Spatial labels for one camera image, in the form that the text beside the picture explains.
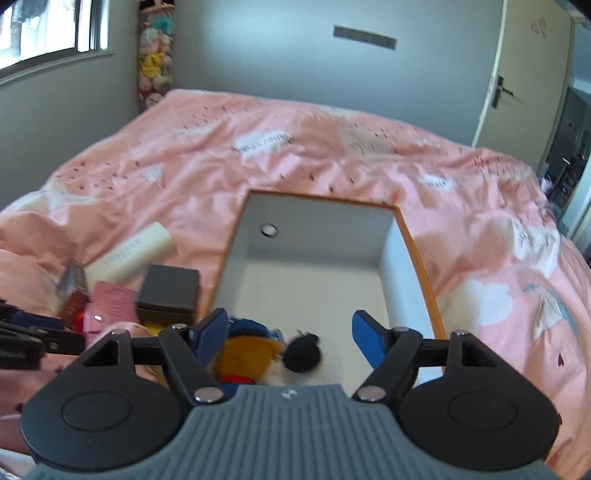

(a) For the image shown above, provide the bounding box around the window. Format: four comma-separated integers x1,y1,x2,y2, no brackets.
0,0,116,85

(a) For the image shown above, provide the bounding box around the small dark printed box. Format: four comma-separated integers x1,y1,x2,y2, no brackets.
56,257,91,324

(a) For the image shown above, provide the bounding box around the orange cardboard box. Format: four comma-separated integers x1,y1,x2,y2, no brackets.
213,188,448,385

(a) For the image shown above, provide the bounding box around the pink box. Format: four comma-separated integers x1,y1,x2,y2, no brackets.
85,282,141,335

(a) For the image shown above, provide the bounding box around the colourful plush toy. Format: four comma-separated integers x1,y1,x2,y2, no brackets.
217,316,342,386

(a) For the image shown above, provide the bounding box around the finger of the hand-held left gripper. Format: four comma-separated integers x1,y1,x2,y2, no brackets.
0,322,86,371
0,299,65,330

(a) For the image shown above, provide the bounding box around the white glasses case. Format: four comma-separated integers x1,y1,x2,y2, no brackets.
85,222,178,283

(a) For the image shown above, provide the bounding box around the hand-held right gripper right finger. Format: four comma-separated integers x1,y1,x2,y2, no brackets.
352,310,497,403

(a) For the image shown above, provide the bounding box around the cream door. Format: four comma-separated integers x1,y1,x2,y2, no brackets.
471,0,578,172

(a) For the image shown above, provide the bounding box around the dark wall sticker strip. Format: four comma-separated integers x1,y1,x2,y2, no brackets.
333,25,398,49

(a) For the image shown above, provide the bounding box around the black door handle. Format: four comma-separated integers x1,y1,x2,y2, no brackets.
490,76,515,110

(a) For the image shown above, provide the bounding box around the dark square box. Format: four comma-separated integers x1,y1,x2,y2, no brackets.
136,264,201,326

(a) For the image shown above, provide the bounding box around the pink printed blanket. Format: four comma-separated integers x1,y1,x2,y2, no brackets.
0,88,591,462

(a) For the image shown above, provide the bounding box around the dark cabinet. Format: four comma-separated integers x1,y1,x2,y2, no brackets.
540,85,591,210

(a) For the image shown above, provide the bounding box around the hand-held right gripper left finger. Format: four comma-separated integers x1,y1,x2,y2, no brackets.
81,310,228,404

